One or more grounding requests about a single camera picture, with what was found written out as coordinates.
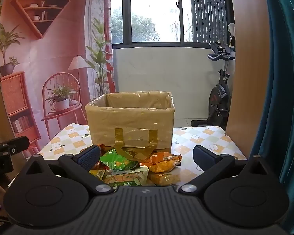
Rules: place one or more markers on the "yellow snack packet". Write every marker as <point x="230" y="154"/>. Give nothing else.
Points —
<point x="165" y="179"/>

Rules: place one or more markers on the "checkered floral tablecloth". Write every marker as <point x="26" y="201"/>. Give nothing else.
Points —
<point x="205" y="137"/>

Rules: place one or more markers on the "wooden door panel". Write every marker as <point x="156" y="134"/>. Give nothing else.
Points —
<point x="250" y="78"/>

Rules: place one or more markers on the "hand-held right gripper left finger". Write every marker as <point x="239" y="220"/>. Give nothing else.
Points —
<point x="89" y="156"/>

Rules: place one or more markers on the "wall poster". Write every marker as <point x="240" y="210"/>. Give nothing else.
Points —
<point x="44" y="66"/>

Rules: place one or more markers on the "white lamp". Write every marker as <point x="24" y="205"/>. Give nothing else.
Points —
<point x="231" y="28"/>

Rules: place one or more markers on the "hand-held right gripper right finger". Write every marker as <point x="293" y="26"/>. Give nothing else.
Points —
<point x="203" y="157"/>

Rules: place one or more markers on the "teal curtain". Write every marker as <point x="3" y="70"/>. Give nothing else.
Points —
<point x="284" y="90"/>

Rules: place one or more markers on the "taped cardboard box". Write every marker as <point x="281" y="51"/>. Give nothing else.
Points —
<point x="129" y="122"/>

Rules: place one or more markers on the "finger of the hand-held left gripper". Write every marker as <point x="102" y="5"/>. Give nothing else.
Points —
<point x="16" y="143"/>

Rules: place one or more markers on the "light green snack packet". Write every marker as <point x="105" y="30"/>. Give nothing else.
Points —
<point x="127" y="176"/>

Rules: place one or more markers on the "black exercise bike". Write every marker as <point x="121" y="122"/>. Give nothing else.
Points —
<point x="218" y="98"/>

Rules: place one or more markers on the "black framed window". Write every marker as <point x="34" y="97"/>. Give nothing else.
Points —
<point x="152" y="12"/>

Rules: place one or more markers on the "orange red snack packet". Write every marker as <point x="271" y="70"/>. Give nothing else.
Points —
<point x="99" y="165"/>

